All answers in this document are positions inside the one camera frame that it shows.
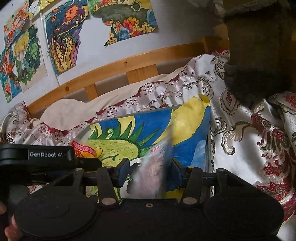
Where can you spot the pink clear snack packet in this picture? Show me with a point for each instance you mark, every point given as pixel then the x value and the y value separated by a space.
pixel 150 179

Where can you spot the red-haired girl drawing lower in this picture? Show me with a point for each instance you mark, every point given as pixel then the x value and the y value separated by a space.
pixel 9 80

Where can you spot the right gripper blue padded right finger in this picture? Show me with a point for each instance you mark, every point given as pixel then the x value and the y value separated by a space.
pixel 177 171

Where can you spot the red-haired girl drawing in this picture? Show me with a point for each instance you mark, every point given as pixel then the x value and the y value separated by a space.
pixel 15 23
pixel 9 80

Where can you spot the blond boy drawing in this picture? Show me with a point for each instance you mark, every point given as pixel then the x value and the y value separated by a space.
pixel 28 58

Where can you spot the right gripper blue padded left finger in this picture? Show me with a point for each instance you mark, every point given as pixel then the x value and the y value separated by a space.
pixel 121 172

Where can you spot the swirly blue orange drawing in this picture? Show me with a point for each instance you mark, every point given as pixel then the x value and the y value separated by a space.
pixel 63 25

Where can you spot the floral satin bed cover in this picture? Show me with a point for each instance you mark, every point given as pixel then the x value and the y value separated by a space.
pixel 257 144

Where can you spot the wooden bed frame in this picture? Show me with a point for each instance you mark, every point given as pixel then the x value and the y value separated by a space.
pixel 137 68

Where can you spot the red-haired girl drawing upper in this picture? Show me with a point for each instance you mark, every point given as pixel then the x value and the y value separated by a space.
pixel 15 23

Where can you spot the grey box with painted lining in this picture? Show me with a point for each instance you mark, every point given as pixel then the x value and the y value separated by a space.
pixel 132 136

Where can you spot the landscape flowers drawing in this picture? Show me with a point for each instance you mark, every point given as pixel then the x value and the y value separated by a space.
pixel 126 19

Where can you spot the brown fleece-lined coat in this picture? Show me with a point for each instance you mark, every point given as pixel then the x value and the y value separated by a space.
pixel 260 37

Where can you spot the person's left hand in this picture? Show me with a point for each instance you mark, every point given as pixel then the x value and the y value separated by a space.
pixel 9 228

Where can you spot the pineapple yellow drawing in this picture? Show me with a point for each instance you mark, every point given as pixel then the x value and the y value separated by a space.
pixel 36 6

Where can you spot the orange red snack bag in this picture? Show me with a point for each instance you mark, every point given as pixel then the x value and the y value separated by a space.
pixel 86 150

